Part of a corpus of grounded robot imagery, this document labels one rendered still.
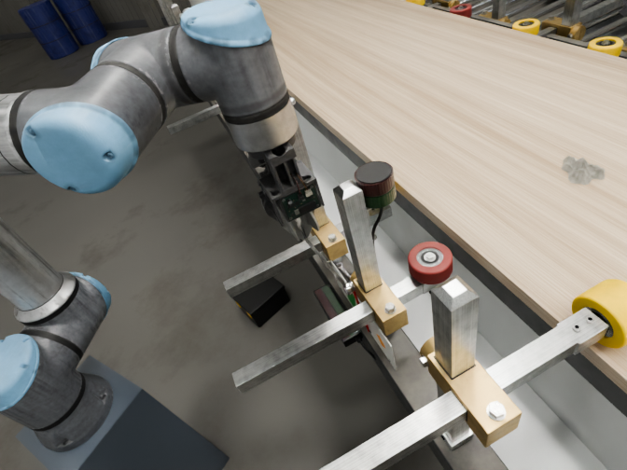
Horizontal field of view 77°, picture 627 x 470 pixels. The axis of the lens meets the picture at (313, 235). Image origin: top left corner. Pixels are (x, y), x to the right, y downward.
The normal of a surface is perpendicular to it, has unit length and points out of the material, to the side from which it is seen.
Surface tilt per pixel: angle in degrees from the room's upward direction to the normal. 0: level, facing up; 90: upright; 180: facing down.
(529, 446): 0
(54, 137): 90
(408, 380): 0
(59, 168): 90
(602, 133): 0
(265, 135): 89
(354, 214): 90
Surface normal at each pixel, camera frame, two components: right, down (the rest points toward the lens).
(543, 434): -0.24, -0.69
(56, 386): 0.96, -0.08
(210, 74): -0.14, 0.68
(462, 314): 0.40, 0.57
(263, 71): 0.62, 0.42
